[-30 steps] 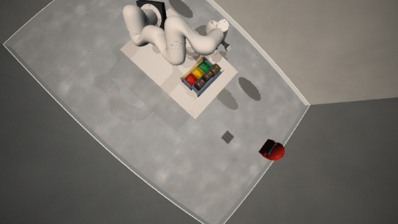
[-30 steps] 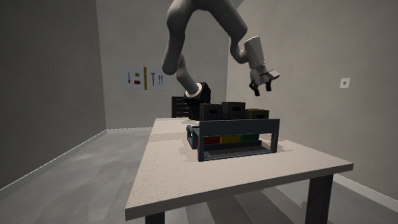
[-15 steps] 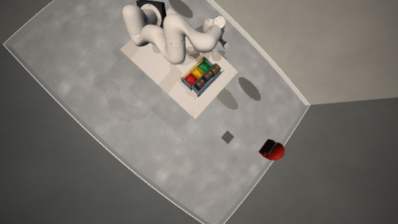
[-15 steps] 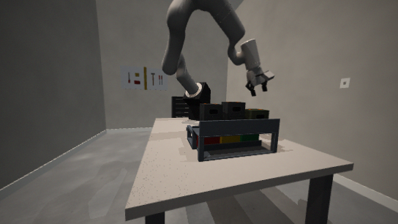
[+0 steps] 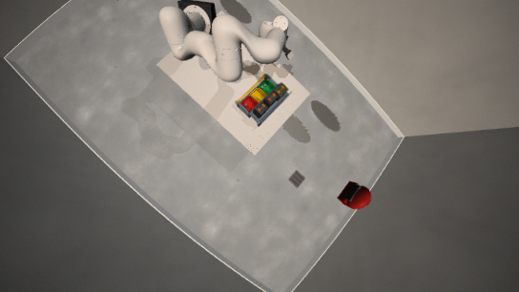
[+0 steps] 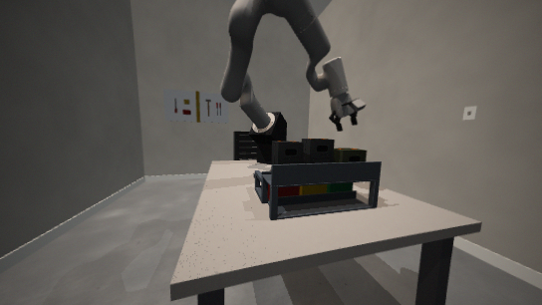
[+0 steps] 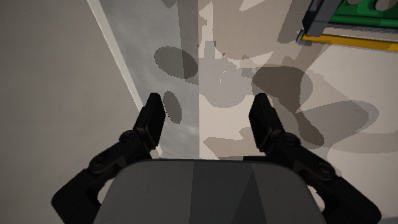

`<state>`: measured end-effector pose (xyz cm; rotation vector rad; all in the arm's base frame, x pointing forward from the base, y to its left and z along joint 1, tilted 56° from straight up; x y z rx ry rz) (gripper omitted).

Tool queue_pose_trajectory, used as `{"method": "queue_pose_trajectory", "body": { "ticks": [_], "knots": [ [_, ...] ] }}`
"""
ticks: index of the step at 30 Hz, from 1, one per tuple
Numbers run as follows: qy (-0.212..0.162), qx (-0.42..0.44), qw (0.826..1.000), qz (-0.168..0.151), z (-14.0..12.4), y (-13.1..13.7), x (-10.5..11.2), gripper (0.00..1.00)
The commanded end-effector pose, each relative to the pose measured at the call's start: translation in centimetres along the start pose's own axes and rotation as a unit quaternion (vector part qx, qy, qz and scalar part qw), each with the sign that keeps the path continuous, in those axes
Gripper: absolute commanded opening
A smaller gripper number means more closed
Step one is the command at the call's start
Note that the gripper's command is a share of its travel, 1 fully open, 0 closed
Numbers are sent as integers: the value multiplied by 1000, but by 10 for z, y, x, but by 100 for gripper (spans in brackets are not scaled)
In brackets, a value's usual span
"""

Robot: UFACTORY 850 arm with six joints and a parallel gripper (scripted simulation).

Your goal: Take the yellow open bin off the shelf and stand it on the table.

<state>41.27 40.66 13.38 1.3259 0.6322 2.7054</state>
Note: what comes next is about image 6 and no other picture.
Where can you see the black metal shelf rack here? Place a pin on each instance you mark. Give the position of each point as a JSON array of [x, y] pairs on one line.
[[300, 174]]

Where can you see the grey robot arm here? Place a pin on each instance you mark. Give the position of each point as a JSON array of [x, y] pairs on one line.
[[245, 15]]

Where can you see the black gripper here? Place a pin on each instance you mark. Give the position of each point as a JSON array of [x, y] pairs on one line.
[[339, 111]]

